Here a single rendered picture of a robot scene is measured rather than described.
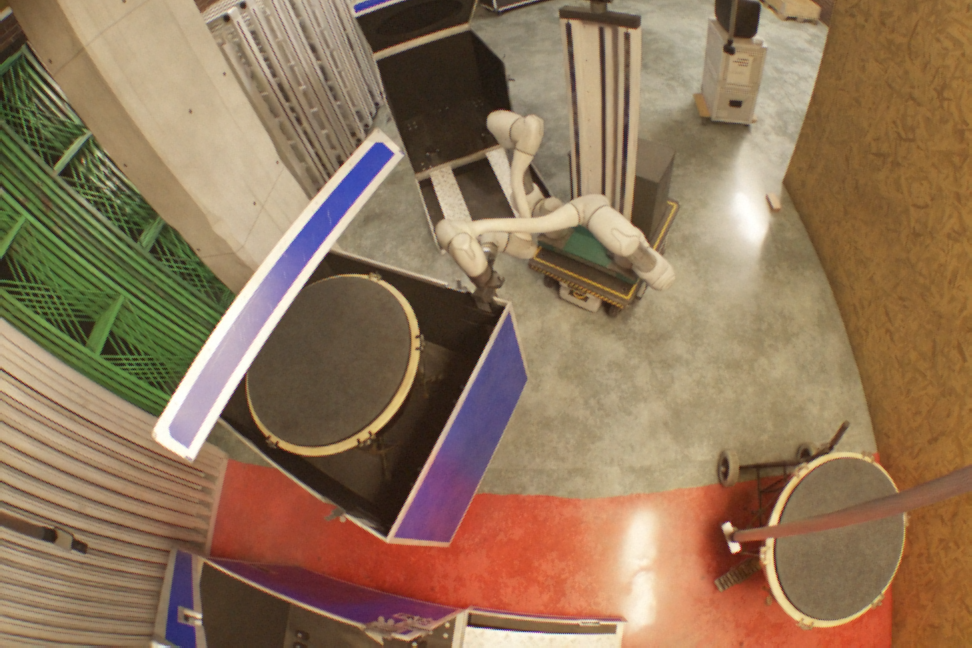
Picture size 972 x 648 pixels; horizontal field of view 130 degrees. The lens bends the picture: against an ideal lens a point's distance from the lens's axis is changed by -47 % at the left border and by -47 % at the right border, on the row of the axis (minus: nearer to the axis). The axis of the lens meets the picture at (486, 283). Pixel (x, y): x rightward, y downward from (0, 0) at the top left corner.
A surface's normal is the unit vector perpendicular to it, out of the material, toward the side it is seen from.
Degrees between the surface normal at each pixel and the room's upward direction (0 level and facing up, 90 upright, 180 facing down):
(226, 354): 52
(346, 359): 0
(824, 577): 0
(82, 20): 90
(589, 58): 90
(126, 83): 90
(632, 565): 0
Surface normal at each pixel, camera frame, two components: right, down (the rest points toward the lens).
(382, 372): -0.18, -0.57
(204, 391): 0.59, -0.14
